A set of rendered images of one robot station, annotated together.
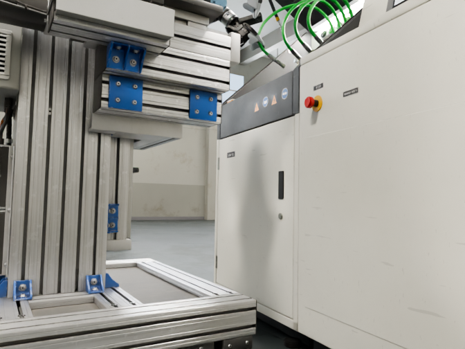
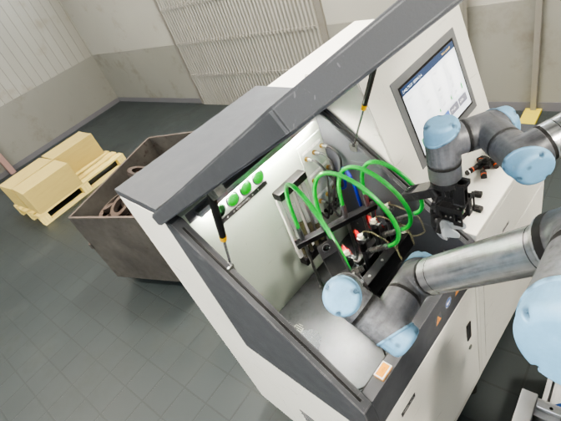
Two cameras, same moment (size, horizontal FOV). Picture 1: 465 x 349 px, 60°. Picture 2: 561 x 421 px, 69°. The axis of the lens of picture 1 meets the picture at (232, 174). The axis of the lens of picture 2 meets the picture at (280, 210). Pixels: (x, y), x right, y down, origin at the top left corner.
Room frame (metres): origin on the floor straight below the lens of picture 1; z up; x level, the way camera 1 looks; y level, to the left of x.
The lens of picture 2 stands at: (2.03, 0.61, 2.07)
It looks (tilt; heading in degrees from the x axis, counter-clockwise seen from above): 36 degrees down; 262
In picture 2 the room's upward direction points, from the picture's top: 23 degrees counter-clockwise
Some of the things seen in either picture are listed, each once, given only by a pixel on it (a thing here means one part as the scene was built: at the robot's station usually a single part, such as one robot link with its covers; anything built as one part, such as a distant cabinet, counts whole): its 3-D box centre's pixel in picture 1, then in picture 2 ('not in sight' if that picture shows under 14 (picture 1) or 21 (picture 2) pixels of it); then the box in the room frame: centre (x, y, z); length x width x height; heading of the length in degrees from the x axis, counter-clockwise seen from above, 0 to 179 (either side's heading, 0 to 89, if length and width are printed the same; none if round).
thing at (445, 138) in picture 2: not in sight; (443, 142); (1.54, -0.07, 1.53); 0.09 x 0.08 x 0.11; 164
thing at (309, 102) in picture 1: (312, 102); not in sight; (1.23, -0.24, 0.80); 0.05 x 0.04 x 0.05; 25
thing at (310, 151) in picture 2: not in sight; (321, 174); (1.66, -0.64, 1.20); 0.13 x 0.03 x 0.31; 25
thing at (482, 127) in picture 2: not in sight; (491, 132); (1.45, -0.02, 1.53); 0.11 x 0.11 x 0.08; 74
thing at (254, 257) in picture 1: (249, 212); (439, 395); (1.65, -0.07, 0.44); 0.65 x 0.02 x 0.68; 25
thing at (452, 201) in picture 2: not in sight; (450, 198); (1.54, -0.06, 1.37); 0.09 x 0.08 x 0.12; 115
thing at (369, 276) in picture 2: not in sight; (377, 271); (1.65, -0.36, 0.91); 0.34 x 0.10 x 0.15; 25
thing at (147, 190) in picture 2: not in sight; (327, 227); (1.64, -0.87, 0.75); 1.40 x 0.28 x 1.50; 25
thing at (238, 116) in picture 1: (254, 110); (423, 329); (1.66, -0.09, 0.87); 0.62 x 0.04 x 0.16; 25
